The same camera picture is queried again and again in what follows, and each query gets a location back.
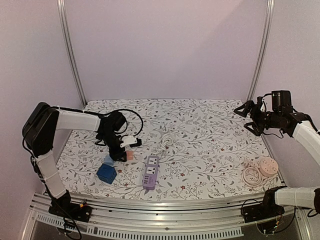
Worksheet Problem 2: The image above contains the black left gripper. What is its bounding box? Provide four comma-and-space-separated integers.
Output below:
98, 131, 127, 162

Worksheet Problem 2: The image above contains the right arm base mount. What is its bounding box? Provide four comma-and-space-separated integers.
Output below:
240, 203, 285, 223

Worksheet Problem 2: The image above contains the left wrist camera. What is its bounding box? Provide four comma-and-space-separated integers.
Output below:
120, 135, 142, 148

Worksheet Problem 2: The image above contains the white coiled power cable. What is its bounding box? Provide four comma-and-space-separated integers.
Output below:
152, 133, 174, 157

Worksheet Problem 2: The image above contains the floral table cloth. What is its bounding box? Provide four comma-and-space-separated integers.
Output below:
57, 99, 283, 202

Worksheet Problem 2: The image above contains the pink round power socket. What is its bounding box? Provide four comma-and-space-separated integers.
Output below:
258, 157, 279, 178

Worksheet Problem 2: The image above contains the dark blue cube socket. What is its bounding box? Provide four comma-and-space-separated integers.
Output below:
96, 163, 117, 185

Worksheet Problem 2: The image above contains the light blue plug adapter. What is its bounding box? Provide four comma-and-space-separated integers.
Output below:
103, 155, 115, 167

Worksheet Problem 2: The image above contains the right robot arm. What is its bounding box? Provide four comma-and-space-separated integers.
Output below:
233, 90, 320, 218

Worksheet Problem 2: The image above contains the aluminium frame post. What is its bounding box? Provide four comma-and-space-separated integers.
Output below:
246, 0, 275, 101
56, 0, 88, 107

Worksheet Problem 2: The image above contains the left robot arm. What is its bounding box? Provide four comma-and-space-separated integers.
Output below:
22, 102, 127, 217

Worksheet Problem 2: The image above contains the aluminium front rail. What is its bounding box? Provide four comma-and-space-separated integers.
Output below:
21, 192, 313, 240

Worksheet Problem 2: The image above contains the purple power strip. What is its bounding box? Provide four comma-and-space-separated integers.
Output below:
142, 155, 160, 190

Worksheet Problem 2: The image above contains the right aluminium frame post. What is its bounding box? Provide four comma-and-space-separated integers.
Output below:
246, 0, 275, 101

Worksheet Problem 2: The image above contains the pink plug adapter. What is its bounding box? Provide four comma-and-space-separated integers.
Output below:
126, 150, 134, 161

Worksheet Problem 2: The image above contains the left aluminium frame post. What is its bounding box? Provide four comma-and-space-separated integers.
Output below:
56, 0, 88, 107

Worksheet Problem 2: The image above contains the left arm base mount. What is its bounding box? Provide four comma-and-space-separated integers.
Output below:
48, 198, 93, 223

